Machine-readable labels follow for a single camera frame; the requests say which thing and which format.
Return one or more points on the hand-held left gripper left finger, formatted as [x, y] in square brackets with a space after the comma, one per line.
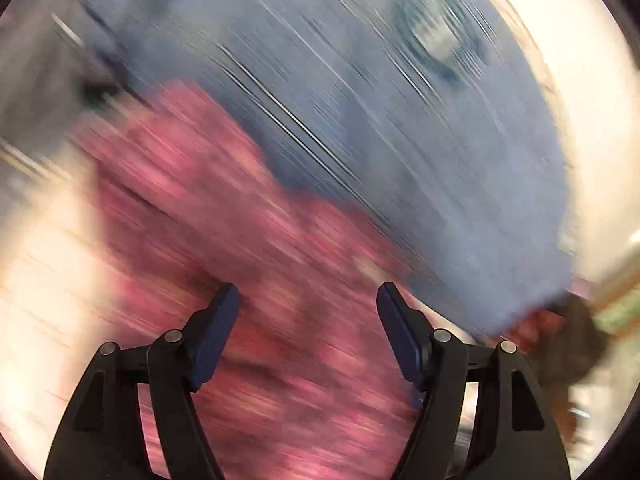
[216, 332]

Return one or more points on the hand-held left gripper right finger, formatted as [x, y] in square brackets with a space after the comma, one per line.
[400, 332]

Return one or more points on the purple floral garment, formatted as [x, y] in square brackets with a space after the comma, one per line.
[240, 220]

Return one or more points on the red plastic bag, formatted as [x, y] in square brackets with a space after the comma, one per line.
[537, 327]

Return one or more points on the blue plaid pillow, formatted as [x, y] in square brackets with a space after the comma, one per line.
[390, 150]

